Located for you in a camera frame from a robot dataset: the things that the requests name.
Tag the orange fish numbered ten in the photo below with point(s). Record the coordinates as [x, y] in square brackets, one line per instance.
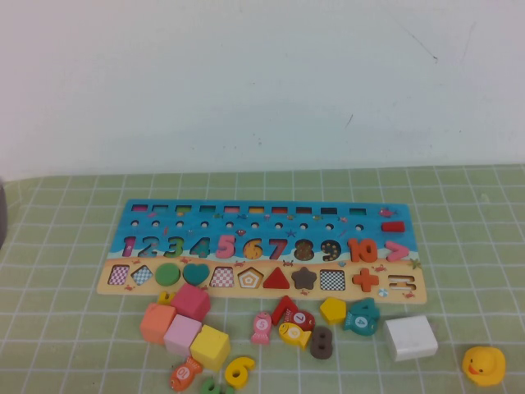
[182, 372]

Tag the yellow pentagon piece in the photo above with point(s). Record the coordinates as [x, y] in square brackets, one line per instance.
[333, 310]

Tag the orange number ten piece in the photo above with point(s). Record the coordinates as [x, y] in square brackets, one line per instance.
[353, 250]

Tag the pink greater-than sign piece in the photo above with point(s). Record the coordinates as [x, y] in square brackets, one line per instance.
[400, 251]

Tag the orange wooden cube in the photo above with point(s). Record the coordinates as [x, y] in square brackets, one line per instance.
[158, 322]

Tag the teal heart piece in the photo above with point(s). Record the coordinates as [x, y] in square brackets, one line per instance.
[195, 273]

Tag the yellow fish piece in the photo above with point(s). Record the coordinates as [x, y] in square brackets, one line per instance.
[293, 333]

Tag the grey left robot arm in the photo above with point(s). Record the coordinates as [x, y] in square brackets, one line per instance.
[3, 213]

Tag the brown number eight piece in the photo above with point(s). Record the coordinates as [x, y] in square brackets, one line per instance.
[322, 343]

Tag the orange plus sign piece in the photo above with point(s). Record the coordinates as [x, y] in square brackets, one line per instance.
[365, 280]

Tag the green circle piece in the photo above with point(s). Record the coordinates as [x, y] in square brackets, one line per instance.
[167, 274]

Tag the red rectangle piece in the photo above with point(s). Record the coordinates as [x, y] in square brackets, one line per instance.
[392, 227]

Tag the yellow wooden cube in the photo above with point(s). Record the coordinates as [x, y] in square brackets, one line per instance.
[209, 346]

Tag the red triangle piece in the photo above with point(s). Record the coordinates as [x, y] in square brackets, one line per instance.
[278, 281]

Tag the white rectangular block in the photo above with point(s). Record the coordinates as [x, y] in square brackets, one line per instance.
[410, 338]

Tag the brown star piece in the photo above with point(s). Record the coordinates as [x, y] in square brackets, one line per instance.
[304, 279]

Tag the green checked tablecloth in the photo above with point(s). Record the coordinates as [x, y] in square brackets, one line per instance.
[61, 287]

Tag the red wooden cube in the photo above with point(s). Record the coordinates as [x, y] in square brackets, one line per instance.
[190, 301]

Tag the red fish numbered seven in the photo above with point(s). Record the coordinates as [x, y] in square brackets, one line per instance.
[301, 317]

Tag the green number piece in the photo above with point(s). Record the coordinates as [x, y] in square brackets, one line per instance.
[204, 388]

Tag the pink number five piece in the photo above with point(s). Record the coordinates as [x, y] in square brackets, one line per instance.
[223, 245]

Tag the teal number four piece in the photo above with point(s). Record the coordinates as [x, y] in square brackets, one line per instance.
[369, 305]

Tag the teal fish numbered four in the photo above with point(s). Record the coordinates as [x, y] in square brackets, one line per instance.
[361, 322]

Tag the yellow rubber duck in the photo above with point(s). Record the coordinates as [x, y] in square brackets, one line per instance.
[484, 361]

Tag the small yellow wooden piece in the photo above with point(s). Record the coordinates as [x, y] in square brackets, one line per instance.
[164, 299]

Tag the pink fish numbered five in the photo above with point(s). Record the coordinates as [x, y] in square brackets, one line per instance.
[261, 326]

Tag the red number seven piece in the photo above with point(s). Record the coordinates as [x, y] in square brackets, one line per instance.
[281, 310]

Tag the pink wooden cube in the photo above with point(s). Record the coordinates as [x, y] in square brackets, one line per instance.
[182, 334]

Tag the yellow number six piece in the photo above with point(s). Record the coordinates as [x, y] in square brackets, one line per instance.
[245, 363]

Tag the wooden number shape puzzle board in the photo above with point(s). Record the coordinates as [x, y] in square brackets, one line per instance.
[266, 227]

